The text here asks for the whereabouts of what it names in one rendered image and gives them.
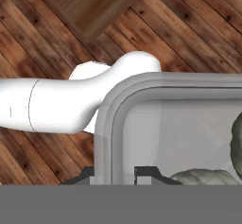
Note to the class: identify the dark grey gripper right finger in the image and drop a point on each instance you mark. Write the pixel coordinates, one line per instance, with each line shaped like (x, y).
(145, 172)

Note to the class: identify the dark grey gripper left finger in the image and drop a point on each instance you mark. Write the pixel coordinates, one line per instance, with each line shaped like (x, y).
(86, 175)

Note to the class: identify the clear grey tupperware container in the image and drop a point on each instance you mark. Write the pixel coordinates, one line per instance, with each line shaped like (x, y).
(110, 114)

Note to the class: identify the grey-green dumpling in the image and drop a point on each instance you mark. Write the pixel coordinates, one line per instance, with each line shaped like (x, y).
(238, 146)
(204, 177)

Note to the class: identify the white rounded tube-shaped object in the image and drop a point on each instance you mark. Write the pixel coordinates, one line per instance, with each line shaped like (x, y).
(63, 105)

